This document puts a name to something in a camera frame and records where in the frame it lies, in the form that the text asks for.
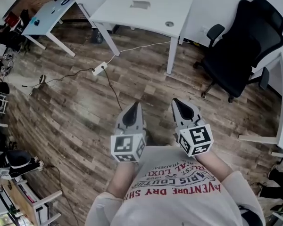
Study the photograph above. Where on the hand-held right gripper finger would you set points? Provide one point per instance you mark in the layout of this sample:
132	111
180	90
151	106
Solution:
191	113
177	116

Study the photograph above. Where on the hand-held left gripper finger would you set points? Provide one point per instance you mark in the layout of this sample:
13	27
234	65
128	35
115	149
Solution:
138	119
125	118

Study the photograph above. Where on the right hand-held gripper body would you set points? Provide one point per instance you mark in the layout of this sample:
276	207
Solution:
199	136

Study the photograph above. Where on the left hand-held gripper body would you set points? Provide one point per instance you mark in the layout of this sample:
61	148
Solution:
122	143

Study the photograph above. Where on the person's right forearm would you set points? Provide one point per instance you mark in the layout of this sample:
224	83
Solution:
212	166

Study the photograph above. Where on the person's left forearm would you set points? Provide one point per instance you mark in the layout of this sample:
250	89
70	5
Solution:
119	180

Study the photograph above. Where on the white power strip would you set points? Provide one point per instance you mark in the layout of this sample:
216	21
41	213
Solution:
99	68

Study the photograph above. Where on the black office chair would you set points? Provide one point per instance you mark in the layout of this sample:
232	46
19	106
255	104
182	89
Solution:
238	55

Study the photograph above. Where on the person's white printed shirt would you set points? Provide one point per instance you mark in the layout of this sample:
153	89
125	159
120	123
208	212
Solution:
179	208

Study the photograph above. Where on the black round object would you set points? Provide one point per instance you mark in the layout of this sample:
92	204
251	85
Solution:
97	36

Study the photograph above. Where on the white chair black seat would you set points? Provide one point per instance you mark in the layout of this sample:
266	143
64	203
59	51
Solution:
16	158

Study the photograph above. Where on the light blue desk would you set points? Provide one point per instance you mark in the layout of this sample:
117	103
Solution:
47	18

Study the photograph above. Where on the black computer mouse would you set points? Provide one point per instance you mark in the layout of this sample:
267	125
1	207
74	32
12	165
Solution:
37	22

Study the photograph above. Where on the teal small object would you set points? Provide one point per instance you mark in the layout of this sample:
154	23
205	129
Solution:
33	21

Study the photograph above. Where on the red box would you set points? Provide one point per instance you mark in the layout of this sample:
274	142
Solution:
11	20

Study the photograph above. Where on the wooden table white frame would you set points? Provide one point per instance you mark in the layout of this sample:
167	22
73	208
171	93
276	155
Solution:
21	201

